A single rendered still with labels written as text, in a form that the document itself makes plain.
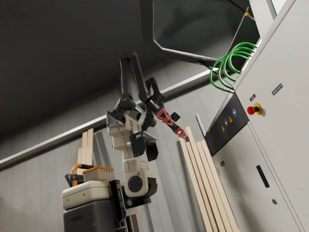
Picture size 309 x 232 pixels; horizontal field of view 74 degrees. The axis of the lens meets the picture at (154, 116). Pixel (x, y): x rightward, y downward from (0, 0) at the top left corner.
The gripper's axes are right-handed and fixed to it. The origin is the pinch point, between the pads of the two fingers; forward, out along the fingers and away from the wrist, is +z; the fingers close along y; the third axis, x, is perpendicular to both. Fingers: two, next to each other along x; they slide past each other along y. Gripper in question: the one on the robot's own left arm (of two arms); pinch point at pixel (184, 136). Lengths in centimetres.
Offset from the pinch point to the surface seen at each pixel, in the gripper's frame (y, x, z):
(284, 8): -102, -47, 27
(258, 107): -71, -29, 36
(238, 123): -52, -23, 32
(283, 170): -66, -16, 58
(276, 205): -51, -5, 67
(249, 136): -56, -21, 40
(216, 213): 140, 42, 56
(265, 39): -91, -43, 26
